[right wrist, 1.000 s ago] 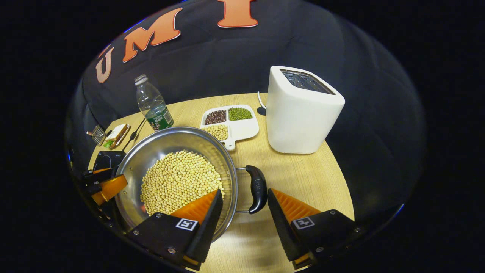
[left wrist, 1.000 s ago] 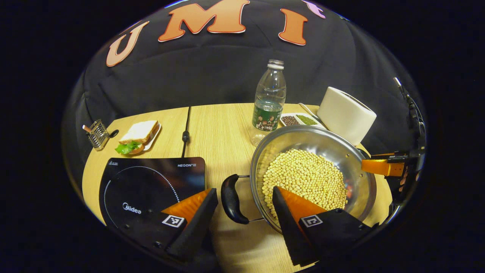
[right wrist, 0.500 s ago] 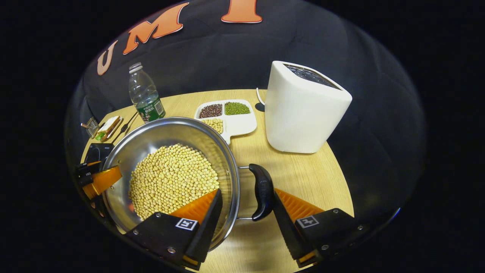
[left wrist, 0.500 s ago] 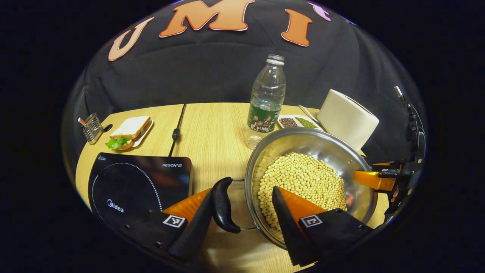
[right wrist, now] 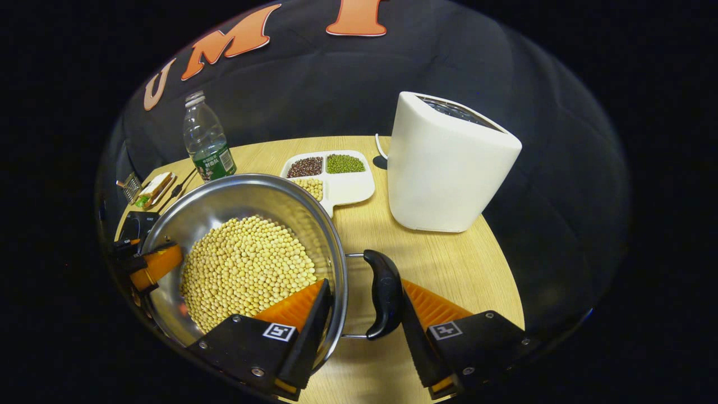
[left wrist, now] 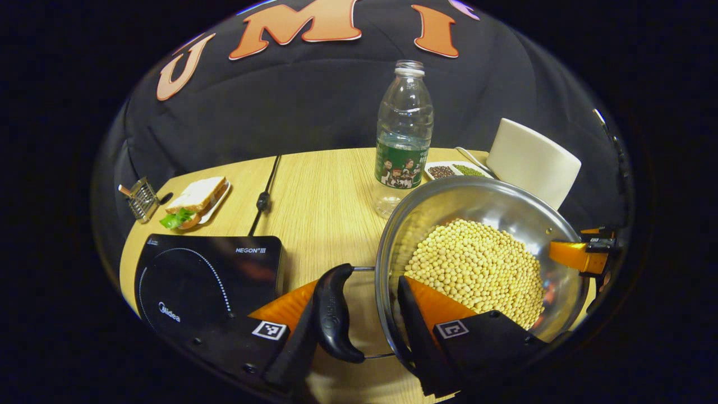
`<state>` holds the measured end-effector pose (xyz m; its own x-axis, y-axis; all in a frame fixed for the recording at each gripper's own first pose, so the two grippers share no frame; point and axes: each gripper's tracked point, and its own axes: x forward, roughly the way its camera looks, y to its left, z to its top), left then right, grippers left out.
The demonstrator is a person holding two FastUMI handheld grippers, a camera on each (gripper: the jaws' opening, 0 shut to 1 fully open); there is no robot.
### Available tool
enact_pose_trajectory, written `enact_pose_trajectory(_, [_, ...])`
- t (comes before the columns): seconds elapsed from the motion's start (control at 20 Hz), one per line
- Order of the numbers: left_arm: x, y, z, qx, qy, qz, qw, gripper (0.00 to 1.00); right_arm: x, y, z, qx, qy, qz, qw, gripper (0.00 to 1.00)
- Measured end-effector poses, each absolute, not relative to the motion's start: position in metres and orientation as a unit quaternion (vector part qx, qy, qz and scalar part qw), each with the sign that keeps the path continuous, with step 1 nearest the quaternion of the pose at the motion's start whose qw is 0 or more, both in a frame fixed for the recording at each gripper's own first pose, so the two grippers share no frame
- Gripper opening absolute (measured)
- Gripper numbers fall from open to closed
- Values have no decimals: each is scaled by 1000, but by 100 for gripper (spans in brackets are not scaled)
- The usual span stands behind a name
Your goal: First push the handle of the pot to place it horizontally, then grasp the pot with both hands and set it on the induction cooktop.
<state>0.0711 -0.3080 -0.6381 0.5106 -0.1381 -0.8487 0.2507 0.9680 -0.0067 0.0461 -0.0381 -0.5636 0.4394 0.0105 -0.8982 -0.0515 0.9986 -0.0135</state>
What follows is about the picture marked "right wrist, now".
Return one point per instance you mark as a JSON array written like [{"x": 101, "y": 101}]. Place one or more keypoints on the small portion of soybeans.
[{"x": 314, "y": 188}]

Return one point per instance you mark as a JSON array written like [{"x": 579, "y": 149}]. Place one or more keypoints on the clear plastic water bottle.
[{"x": 208, "y": 140}]

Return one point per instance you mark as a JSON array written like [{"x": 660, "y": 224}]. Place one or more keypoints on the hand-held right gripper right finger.
[{"x": 477, "y": 342}]

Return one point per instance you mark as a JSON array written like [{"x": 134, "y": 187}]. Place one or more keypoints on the black induction cooktop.
[{"x": 134, "y": 224}]

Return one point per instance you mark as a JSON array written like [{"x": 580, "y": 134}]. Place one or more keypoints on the white toaster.
[{"x": 443, "y": 168}]

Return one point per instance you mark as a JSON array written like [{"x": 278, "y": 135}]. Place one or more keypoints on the small pile of red beans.
[{"x": 305, "y": 167}]

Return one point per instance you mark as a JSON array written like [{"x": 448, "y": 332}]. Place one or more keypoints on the white divided plate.
[{"x": 350, "y": 188}]

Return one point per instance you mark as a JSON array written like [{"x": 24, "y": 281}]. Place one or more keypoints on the small pile of green beans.
[{"x": 345, "y": 164}]

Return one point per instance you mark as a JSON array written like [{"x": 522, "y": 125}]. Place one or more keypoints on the sandwich with lettuce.
[{"x": 154, "y": 189}]

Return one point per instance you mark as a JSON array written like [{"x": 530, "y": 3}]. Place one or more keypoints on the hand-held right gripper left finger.
[{"x": 241, "y": 348}]

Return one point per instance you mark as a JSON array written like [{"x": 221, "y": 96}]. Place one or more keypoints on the stainless steel pot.
[{"x": 235, "y": 196}]

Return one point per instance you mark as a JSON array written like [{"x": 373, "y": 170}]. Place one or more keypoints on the black backdrop cloth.
[{"x": 336, "y": 84}]

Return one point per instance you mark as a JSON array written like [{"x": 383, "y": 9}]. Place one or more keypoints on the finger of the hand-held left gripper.
[{"x": 162, "y": 264}]

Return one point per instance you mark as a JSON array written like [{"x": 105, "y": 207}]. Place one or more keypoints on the pile of soybeans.
[{"x": 241, "y": 269}]

